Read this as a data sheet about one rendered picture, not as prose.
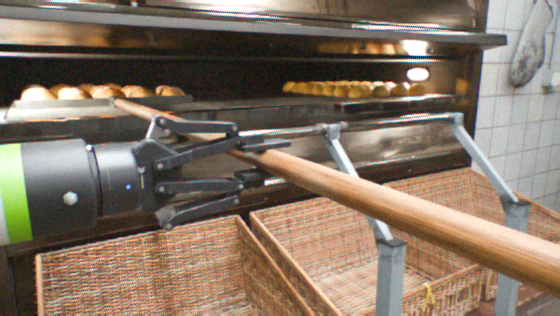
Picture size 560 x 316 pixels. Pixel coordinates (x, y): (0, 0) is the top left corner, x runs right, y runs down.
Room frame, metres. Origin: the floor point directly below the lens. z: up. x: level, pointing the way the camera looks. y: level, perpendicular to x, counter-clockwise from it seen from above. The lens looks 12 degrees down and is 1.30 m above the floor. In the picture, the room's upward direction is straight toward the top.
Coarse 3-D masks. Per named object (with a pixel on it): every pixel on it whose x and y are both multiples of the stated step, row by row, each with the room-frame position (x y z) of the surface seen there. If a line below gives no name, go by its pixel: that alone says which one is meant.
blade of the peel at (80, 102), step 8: (160, 96) 1.44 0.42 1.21; (168, 96) 1.45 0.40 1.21; (176, 96) 1.47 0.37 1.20; (184, 96) 1.49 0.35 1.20; (16, 104) 1.21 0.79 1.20; (24, 104) 1.22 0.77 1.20; (32, 104) 1.23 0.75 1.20; (40, 104) 1.24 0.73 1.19; (48, 104) 1.25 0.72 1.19; (56, 104) 1.26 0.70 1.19; (64, 104) 1.28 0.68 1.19; (72, 104) 1.29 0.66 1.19; (80, 104) 1.30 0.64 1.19; (88, 104) 1.31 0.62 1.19; (96, 104) 1.33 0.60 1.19; (104, 104) 1.34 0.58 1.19; (144, 104) 1.41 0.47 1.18
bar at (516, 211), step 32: (288, 128) 0.89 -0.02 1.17; (320, 128) 0.94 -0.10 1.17; (352, 128) 0.99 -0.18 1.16; (384, 128) 1.05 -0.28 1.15; (480, 160) 1.12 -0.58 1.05; (512, 192) 1.06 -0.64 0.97; (384, 224) 0.81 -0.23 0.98; (512, 224) 1.02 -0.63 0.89; (384, 256) 0.77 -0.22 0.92; (384, 288) 0.77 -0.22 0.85; (512, 288) 1.01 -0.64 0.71
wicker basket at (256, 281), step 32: (192, 224) 1.12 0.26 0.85; (224, 224) 1.16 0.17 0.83; (64, 256) 0.94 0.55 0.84; (96, 256) 0.97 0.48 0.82; (128, 256) 1.01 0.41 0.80; (160, 256) 1.05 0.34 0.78; (192, 256) 1.09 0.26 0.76; (224, 256) 1.14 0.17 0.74; (256, 256) 1.07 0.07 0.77; (64, 288) 0.92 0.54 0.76; (96, 288) 0.96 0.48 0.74; (128, 288) 0.99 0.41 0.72; (160, 288) 1.03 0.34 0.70; (224, 288) 1.11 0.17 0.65; (256, 288) 1.08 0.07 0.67; (288, 288) 0.92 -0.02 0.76
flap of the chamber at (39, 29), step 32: (0, 32) 0.89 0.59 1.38; (32, 32) 0.91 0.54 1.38; (64, 32) 0.94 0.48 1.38; (96, 32) 0.96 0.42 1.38; (128, 32) 0.99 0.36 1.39; (160, 32) 1.01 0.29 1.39; (192, 32) 1.04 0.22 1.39; (224, 32) 1.07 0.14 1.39; (256, 32) 1.11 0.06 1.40; (288, 32) 1.16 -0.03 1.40; (320, 32) 1.22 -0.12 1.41; (352, 32) 1.28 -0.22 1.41; (384, 32) 1.35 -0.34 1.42
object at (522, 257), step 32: (256, 160) 0.50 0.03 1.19; (288, 160) 0.45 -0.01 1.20; (320, 192) 0.39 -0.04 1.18; (352, 192) 0.35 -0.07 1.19; (384, 192) 0.33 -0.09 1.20; (416, 224) 0.29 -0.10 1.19; (448, 224) 0.27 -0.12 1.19; (480, 224) 0.26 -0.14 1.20; (480, 256) 0.24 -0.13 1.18; (512, 256) 0.23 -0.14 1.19; (544, 256) 0.22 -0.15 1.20; (544, 288) 0.21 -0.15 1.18
